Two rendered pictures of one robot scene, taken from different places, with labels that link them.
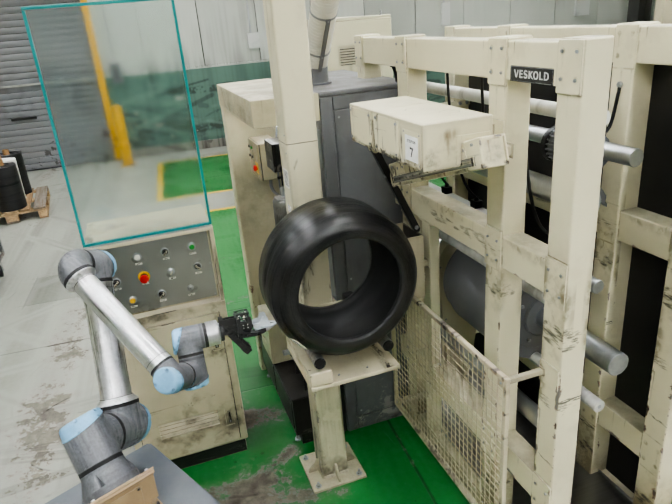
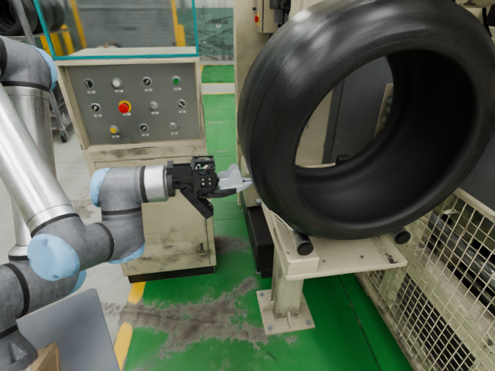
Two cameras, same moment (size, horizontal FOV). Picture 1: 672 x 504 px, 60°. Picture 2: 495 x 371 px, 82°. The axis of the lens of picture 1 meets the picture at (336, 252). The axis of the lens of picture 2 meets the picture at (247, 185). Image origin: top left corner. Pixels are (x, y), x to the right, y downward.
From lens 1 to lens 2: 1.48 m
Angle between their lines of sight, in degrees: 13
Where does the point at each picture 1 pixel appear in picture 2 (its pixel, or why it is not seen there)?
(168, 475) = (92, 346)
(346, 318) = (339, 187)
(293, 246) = (306, 48)
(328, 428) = (288, 283)
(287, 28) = not seen: outside the picture
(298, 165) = not seen: outside the picture
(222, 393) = (197, 229)
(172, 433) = (151, 254)
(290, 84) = not seen: outside the picture
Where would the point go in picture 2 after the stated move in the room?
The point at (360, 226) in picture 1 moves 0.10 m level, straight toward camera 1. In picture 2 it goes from (447, 25) to (474, 29)
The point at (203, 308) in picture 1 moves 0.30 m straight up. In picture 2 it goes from (183, 149) to (175, 82)
